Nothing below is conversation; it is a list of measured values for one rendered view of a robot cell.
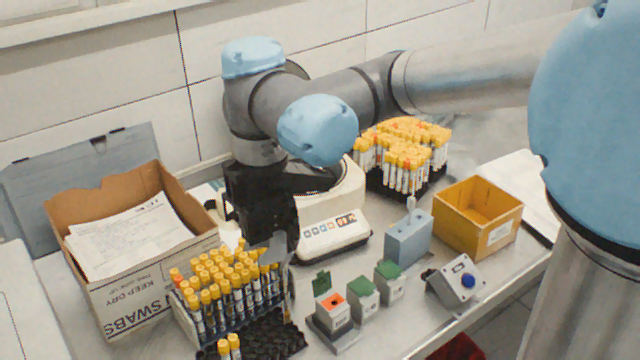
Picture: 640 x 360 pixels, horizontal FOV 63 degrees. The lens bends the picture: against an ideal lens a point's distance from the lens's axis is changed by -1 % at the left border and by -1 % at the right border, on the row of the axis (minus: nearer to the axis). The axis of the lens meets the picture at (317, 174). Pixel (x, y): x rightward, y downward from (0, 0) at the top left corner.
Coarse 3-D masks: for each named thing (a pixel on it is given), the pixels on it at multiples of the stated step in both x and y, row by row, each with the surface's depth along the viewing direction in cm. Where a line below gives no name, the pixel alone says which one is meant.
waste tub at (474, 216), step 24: (456, 192) 113; (480, 192) 115; (504, 192) 109; (432, 216) 112; (456, 216) 105; (480, 216) 117; (504, 216) 103; (456, 240) 108; (480, 240) 102; (504, 240) 108
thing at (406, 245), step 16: (400, 224) 101; (416, 224) 101; (432, 224) 104; (384, 240) 101; (400, 240) 98; (416, 240) 102; (384, 256) 103; (400, 256) 100; (416, 256) 105; (432, 256) 107
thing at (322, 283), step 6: (324, 270) 89; (318, 276) 89; (324, 276) 89; (330, 276) 90; (312, 282) 88; (318, 282) 89; (324, 282) 90; (330, 282) 91; (318, 288) 89; (324, 288) 90; (330, 288) 91; (318, 294) 90
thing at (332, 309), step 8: (320, 296) 90; (328, 296) 90; (336, 296) 90; (320, 304) 89; (328, 304) 89; (336, 304) 89; (344, 304) 89; (320, 312) 90; (328, 312) 87; (336, 312) 88; (344, 312) 89; (328, 320) 89; (336, 320) 88; (344, 320) 90; (336, 328) 89
